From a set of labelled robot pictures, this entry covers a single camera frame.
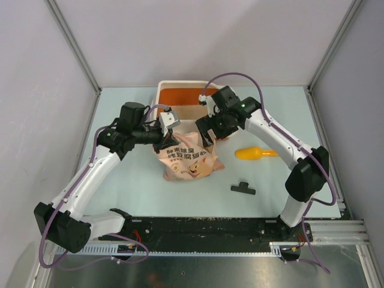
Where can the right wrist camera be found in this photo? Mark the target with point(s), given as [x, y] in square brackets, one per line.
[210, 105]

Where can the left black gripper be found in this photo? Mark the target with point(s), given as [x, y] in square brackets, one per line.
[167, 141]

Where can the yellow plastic scoop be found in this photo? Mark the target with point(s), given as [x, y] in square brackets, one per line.
[254, 153]

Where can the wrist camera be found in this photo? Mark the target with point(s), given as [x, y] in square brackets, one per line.
[168, 120]
[210, 105]

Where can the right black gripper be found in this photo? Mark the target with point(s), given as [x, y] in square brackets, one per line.
[206, 123]

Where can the aluminium frame rail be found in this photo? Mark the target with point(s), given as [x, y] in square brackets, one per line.
[330, 232]

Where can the black bag clip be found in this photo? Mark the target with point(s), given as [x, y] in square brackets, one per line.
[243, 187]

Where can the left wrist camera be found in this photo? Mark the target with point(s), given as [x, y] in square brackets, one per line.
[168, 120]

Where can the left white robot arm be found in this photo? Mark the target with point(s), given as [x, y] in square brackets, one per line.
[111, 144]

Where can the grey cable duct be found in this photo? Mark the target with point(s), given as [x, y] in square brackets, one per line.
[107, 249]

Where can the pink cat litter bag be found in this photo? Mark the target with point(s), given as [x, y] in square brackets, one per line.
[188, 159]

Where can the white orange litter box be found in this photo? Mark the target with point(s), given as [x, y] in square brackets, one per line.
[183, 97]

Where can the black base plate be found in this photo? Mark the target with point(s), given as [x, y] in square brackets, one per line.
[212, 234]

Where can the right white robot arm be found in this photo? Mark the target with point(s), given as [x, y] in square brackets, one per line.
[309, 167]

